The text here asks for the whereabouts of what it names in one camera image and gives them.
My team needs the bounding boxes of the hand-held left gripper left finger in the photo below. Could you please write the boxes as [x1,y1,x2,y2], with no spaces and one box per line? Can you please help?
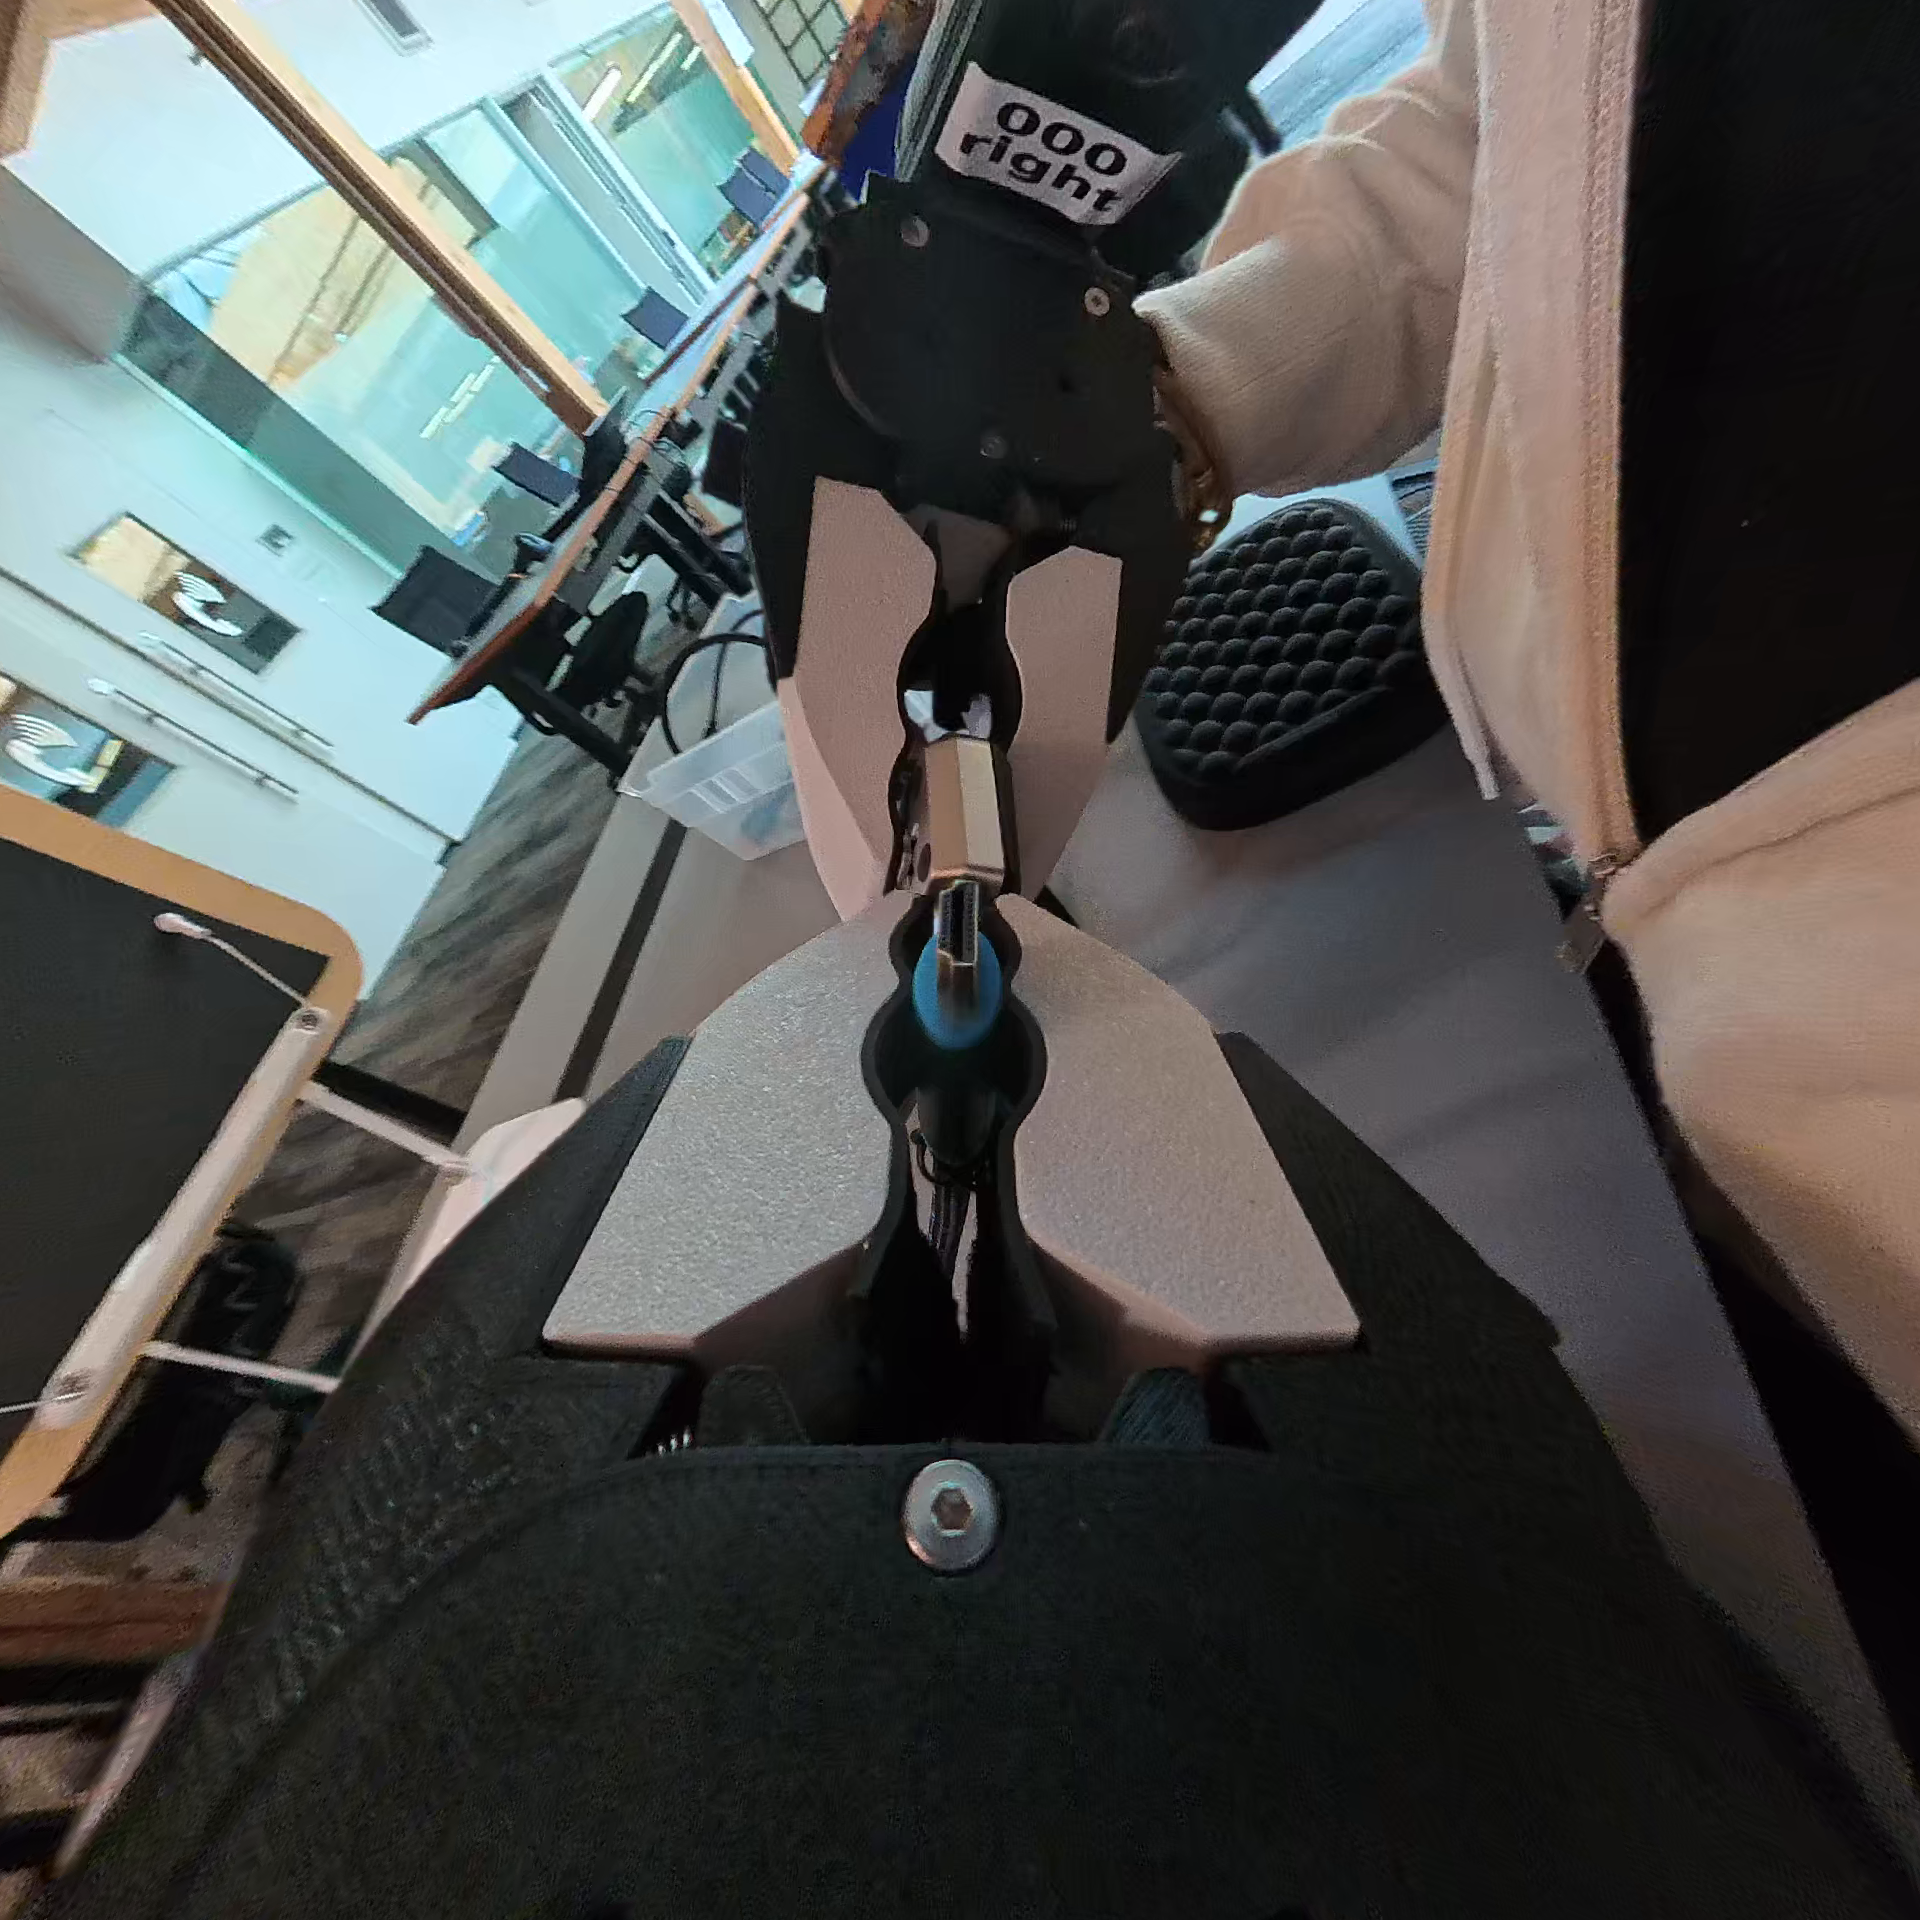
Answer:
[541,898,965,1439]

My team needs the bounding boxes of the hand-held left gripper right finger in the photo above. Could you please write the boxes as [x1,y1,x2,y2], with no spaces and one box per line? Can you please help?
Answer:
[981,892,1364,1439]

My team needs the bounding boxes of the black bumpy pad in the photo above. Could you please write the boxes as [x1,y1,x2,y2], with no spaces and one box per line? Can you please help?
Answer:
[1131,501,1452,831]

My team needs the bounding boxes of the framed wall picture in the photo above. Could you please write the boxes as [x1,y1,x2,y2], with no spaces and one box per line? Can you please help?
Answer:
[72,514,304,679]
[0,672,178,831]

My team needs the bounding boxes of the person's right forearm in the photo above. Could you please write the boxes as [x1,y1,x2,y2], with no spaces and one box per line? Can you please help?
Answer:
[1131,0,1487,504]

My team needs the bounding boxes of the braided HDMI cable green plugs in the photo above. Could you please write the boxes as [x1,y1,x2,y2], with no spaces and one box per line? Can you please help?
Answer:
[904,881,1012,1292]

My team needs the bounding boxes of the clear plastic bin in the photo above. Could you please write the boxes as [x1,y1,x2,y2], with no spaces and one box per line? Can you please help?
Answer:
[644,702,801,862]

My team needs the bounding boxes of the gold bracelet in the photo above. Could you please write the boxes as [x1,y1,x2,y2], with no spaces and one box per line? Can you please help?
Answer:
[1175,398,1231,548]

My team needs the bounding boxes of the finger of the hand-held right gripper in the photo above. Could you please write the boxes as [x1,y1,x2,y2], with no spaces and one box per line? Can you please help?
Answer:
[990,544,1134,892]
[780,481,964,919]

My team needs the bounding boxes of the grey desk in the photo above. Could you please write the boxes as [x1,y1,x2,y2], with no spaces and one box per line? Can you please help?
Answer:
[458,591,1920,1771]

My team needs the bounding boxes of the wooden desk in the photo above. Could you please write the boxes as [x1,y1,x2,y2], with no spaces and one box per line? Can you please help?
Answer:
[408,156,842,775]

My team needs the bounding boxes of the black office chair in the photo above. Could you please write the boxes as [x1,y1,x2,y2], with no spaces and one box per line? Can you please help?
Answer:
[371,539,500,656]

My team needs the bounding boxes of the person's black shirt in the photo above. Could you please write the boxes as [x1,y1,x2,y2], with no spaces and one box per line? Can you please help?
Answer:
[1622,0,1920,845]

